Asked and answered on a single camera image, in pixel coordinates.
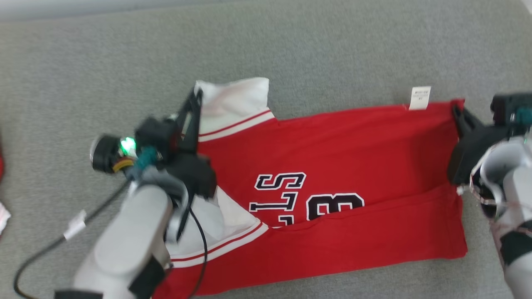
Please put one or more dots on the grey fabric sofa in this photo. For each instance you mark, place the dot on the grey fabric sofa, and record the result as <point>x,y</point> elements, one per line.
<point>332,50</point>

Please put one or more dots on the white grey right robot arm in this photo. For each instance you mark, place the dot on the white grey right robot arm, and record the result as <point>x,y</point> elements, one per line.
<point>515,187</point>

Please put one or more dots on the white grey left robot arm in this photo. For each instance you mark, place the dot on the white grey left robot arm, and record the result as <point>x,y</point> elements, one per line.
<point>129,241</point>

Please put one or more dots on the red shorts with white stripes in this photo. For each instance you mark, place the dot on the red shorts with white stripes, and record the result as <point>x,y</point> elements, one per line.
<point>3,216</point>

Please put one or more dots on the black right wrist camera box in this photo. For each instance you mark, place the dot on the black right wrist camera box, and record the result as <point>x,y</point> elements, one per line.
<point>505,108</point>

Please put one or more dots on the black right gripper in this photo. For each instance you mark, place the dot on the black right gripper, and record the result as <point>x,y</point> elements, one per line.
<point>469,145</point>

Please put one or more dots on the red jersey with white sleeves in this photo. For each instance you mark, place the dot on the red jersey with white sleeves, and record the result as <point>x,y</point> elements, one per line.
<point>353,145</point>

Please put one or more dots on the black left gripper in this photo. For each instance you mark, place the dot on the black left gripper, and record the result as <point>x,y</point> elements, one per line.
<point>193,174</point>

